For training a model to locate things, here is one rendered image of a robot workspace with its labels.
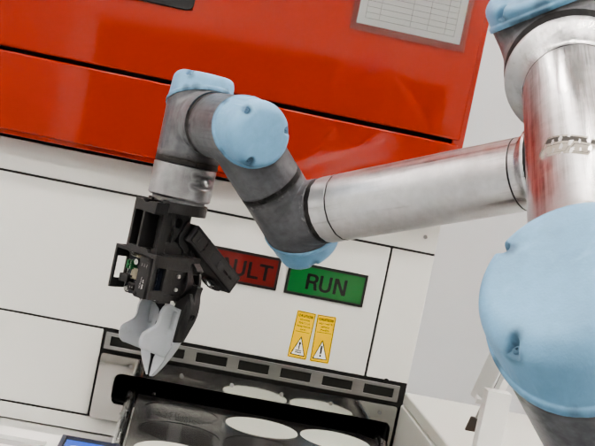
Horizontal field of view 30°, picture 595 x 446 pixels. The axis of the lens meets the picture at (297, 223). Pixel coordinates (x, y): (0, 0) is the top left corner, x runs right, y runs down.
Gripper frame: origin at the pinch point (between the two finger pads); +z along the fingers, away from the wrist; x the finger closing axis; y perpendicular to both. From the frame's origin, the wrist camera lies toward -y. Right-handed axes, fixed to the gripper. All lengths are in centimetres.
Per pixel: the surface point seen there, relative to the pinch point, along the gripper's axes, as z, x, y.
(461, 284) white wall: -4, -67, -181
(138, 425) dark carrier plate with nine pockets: 9.2, -4.4, -3.6
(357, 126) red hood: -34.3, -0.9, -30.2
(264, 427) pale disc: 9.0, 0.3, -22.7
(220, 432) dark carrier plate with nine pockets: 9.1, 0.4, -13.7
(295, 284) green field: -10.1, -6.5, -31.2
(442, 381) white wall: 25, -66, -181
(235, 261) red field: -11.6, -13.1, -24.6
